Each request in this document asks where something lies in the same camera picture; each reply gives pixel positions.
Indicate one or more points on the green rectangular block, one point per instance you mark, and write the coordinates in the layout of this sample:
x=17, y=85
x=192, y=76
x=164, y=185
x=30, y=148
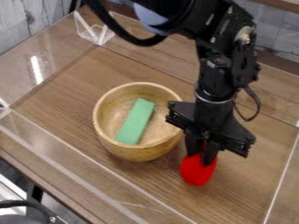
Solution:
x=135, y=123

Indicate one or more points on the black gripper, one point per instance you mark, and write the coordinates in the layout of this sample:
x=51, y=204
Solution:
x=210, y=122

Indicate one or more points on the red toy strawberry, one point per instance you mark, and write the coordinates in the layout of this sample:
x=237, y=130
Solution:
x=196, y=173

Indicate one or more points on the wooden bowl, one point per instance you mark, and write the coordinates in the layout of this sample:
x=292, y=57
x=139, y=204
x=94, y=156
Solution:
x=161, y=136

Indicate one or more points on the clear acrylic corner bracket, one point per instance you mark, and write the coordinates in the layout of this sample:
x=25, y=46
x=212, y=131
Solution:
x=94, y=33

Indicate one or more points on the black metal table leg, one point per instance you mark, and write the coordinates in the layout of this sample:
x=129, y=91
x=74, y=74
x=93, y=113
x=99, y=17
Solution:
x=59, y=212

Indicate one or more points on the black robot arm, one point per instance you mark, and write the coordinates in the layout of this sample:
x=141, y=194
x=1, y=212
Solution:
x=222, y=28

